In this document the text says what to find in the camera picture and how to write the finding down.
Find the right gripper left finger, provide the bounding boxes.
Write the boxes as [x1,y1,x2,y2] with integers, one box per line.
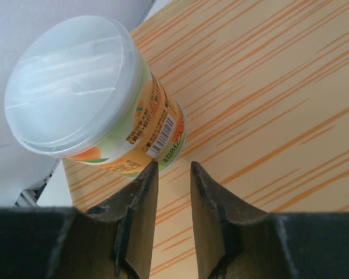
[0,162,158,278]

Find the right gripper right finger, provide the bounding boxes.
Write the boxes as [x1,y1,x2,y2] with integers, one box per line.
[190,162,349,278]

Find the wooden cube counter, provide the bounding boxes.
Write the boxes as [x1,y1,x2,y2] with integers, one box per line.
[62,0,349,279]

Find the yellow can white lid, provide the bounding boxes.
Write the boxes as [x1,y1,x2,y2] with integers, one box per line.
[4,16,187,178]

